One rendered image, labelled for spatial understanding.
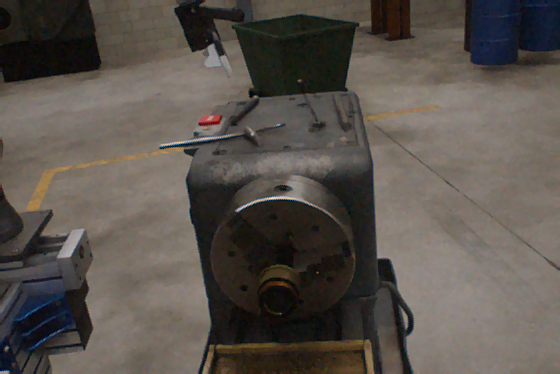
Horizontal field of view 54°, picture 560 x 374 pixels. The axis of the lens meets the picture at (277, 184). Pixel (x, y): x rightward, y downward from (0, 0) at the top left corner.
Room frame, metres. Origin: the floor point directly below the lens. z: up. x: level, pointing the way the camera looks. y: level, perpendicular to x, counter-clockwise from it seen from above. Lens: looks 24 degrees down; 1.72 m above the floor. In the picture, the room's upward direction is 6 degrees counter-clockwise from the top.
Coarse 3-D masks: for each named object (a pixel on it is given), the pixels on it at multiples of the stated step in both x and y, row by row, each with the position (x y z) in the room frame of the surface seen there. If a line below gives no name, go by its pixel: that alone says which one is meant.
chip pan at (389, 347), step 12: (384, 276) 1.70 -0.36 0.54; (384, 288) 1.62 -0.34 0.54; (384, 300) 1.55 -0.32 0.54; (384, 312) 1.49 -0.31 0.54; (384, 324) 1.43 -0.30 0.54; (396, 324) 1.42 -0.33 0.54; (384, 336) 1.37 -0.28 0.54; (396, 336) 1.36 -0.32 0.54; (384, 348) 1.32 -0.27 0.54; (396, 348) 1.31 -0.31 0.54; (384, 360) 1.27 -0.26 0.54; (396, 360) 1.26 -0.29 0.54; (384, 372) 1.22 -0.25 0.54; (396, 372) 1.21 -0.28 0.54
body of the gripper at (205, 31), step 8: (200, 0) 1.42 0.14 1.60; (176, 8) 1.45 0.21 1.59; (184, 8) 1.42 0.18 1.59; (192, 8) 1.44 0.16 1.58; (200, 8) 1.44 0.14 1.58; (184, 16) 1.43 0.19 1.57; (192, 16) 1.44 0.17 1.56; (184, 24) 1.45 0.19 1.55; (192, 24) 1.44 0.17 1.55; (200, 24) 1.44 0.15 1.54; (208, 24) 1.43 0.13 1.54; (184, 32) 1.43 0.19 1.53; (192, 32) 1.42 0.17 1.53; (200, 32) 1.42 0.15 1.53; (208, 32) 1.42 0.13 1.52; (192, 40) 1.43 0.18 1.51; (200, 40) 1.43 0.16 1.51; (208, 40) 1.43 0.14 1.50; (192, 48) 1.42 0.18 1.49; (200, 48) 1.42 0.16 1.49
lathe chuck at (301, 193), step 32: (256, 192) 1.06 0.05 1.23; (288, 192) 1.04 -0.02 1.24; (320, 192) 1.08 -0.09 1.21; (224, 224) 1.03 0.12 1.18; (256, 224) 1.02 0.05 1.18; (288, 224) 1.01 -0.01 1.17; (320, 224) 1.00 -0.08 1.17; (224, 256) 1.03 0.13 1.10; (352, 256) 1.00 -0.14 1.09; (224, 288) 1.03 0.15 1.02; (256, 288) 1.02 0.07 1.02; (320, 288) 1.01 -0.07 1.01; (288, 320) 1.02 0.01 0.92
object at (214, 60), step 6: (210, 48) 1.42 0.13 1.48; (210, 54) 1.41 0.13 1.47; (216, 54) 1.41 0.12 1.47; (210, 60) 1.40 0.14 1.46; (216, 60) 1.40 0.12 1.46; (222, 60) 1.39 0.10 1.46; (210, 66) 1.40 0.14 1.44; (216, 66) 1.39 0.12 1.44; (222, 66) 1.39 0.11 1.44; (228, 66) 1.39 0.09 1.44; (228, 72) 1.39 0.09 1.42
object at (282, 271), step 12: (276, 264) 0.96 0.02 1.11; (264, 276) 0.92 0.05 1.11; (276, 276) 0.90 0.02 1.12; (288, 276) 0.91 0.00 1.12; (264, 288) 0.88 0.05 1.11; (276, 288) 0.87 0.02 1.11; (288, 288) 0.88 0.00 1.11; (300, 288) 0.92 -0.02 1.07; (264, 300) 0.87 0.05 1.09; (276, 300) 0.92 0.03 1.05; (288, 300) 0.92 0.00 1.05; (264, 312) 0.87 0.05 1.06; (276, 312) 0.88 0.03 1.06; (288, 312) 0.87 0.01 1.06
